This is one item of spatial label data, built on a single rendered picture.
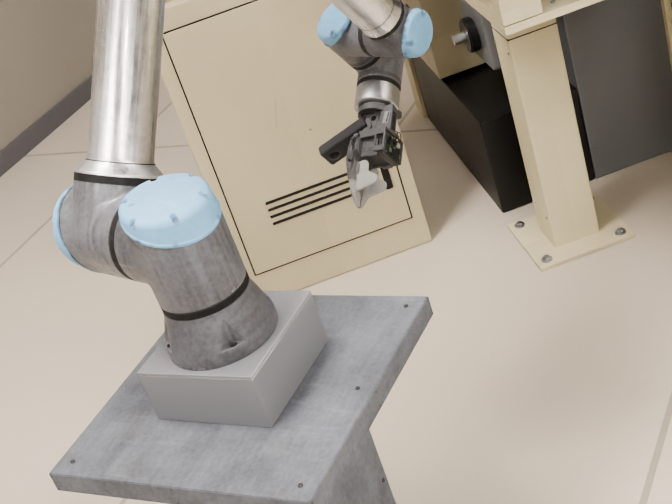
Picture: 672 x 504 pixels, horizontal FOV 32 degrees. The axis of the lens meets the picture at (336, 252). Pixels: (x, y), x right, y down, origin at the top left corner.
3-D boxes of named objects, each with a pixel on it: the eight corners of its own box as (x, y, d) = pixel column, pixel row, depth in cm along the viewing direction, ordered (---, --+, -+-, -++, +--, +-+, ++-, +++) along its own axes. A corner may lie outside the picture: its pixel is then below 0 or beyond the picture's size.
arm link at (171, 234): (200, 321, 178) (157, 226, 170) (132, 303, 190) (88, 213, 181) (265, 265, 187) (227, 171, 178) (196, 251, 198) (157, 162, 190)
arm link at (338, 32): (365, -4, 222) (400, 30, 231) (321, -4, 230) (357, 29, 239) (348, 39, 220) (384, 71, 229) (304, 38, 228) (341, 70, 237)
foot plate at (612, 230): (507, 227, 330) (505, 221, 329) (595, 195, 332) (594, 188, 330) (541, 271, 307) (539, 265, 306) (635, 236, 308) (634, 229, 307)
